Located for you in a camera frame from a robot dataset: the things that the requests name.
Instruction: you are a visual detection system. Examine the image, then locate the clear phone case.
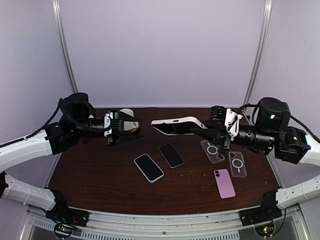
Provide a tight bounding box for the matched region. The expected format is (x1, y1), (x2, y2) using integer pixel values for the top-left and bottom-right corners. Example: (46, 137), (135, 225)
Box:
(200, 140), (225, 165)

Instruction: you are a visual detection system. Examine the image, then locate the black phone white case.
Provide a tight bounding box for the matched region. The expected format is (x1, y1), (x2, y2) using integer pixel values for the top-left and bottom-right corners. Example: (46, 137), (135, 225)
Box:
(151, 116), (207, 136)
(133, 153), (165, 183)

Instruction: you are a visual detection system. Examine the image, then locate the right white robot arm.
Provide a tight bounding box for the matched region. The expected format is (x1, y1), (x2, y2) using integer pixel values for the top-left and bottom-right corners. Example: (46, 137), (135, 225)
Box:
(191, 97), (320, 166)

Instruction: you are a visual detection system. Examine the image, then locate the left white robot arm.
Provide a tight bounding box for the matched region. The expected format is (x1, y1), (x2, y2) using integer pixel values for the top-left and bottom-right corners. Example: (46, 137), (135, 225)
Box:
(0, 92), (142, 222)

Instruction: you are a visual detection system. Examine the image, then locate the cream ceramic mug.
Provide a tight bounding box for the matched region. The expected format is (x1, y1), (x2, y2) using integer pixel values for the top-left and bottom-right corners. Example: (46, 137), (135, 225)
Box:
(120, 108), (140, 133)

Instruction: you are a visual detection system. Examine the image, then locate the red coaster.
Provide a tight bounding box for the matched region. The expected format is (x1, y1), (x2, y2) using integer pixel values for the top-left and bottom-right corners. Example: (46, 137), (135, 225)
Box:
(123, 122), (140, 135)

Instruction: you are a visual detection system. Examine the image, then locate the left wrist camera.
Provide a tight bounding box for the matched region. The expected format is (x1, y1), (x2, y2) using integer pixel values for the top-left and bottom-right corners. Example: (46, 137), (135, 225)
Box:
(103, 110), (124, 138)

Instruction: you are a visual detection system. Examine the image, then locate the right black cable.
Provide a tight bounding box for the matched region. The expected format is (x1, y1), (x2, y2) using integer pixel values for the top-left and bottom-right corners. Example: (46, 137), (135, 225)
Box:
(238, 103), (320, 145)

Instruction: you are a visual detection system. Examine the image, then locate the left black braided cable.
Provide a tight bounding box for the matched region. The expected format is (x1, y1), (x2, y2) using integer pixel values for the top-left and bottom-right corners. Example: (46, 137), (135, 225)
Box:
(0, 97), (106, 148)

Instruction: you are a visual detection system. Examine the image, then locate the front aluminium rail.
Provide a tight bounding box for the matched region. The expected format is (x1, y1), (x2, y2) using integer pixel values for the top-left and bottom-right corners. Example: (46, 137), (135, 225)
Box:
(22, 204), (308, 240)

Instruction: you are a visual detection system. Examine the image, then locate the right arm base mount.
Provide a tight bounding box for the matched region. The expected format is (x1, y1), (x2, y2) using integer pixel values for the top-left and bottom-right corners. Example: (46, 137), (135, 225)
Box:
(238, 189), (283, 238)

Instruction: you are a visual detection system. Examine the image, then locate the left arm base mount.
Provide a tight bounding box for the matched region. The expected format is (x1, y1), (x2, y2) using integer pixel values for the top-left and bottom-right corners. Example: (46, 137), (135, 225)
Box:
(44, 188), (90, 230)

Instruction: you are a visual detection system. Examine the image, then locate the right aluminium frame post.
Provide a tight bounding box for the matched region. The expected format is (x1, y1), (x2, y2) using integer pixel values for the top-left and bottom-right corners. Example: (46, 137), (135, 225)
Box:
(243, 0), (273, 104)

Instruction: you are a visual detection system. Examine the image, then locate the aluminium frame post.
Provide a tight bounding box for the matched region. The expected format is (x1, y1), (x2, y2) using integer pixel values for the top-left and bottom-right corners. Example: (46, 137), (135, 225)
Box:
(243, 0), (273, 104)
(52, 0), (78, 93)

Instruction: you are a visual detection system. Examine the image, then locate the left aluminium frame post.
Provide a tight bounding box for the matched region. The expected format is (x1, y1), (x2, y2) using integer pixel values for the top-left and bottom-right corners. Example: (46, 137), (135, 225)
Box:
(52, 0), (78, 93)

